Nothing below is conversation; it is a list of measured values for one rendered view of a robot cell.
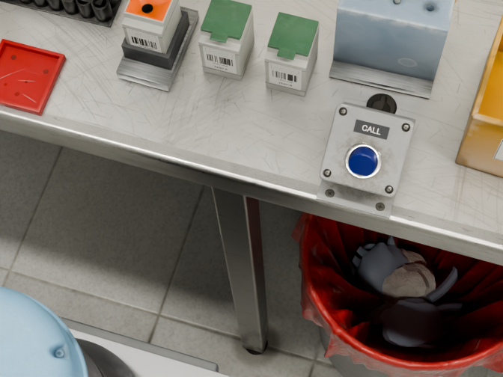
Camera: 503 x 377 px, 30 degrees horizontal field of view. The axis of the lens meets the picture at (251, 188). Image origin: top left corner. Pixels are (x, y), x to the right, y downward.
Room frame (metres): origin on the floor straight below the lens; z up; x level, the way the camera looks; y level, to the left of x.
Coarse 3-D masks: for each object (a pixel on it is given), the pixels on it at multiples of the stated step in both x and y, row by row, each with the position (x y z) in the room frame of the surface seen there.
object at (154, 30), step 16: (144, 0) 0.51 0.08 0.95; (160, 0) 0.51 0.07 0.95; (176, 0) 0.51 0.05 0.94; (128, 16) 0.49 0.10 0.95; (144, 16) 0.49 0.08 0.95; (160, 16) 0.49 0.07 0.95; (176, 16) 0.50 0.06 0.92; (128, 32) 0.49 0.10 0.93; (144, 32) 0.48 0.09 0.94; (160, 32) 0.48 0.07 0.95; (144, 48) 0.48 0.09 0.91; (160, 48) 0.47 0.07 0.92
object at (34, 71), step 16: (0, 48) 0.51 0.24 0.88; (16, 48) 0.52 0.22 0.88; (32, 48) 0.51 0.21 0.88; (0, 64) 0.50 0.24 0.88; (16, 64) 0.50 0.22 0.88; (32, 64) 0.50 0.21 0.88; (48, 64) 0.49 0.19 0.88; (0, 80) 0.48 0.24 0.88; (16, 80) 0.48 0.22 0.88; (32, 80) 0.48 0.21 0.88; (48, 80) 0.48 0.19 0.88; (0, 96) 0.46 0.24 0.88; (16, 96) 0.46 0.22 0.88; (32, 96) 0.46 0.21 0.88; (48, 96) 0.46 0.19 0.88; (32, 112) 0.44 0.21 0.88
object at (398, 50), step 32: (352, 0) 0.47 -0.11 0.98; (384, 0) 0.47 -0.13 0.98; (416, 0) 0.47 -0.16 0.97; (448, 0) 0.46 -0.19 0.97; (352, 32) 0.46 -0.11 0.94; (384, 32) 0.45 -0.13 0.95; (416, 32) 0.44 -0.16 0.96; (352, 64) 0.46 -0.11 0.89; (384, 64) 0.45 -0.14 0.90; (416, 64) 0.44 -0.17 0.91
